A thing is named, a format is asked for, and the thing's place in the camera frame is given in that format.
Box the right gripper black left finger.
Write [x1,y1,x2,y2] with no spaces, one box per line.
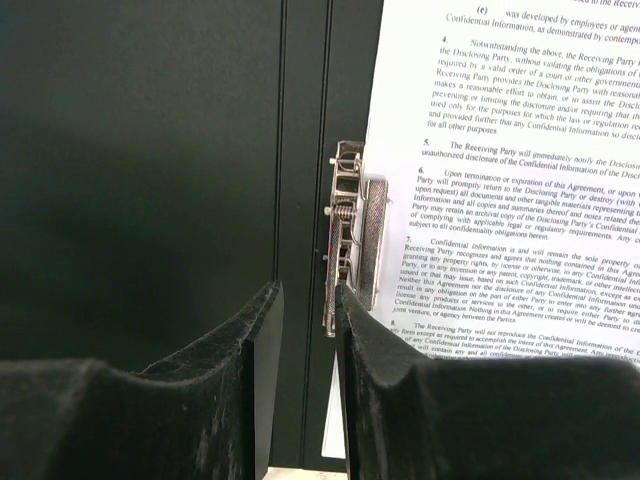
[1,282,284,479]

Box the printed paper sheet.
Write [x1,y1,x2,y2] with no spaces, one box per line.
[319,0,640,459]

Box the silver folder clip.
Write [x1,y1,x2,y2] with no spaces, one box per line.
[322,140,388,337]

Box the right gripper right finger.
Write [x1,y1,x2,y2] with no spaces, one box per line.
[336,286,639,479]

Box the grey black file folder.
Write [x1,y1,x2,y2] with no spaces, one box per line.
[1,1,382,470]

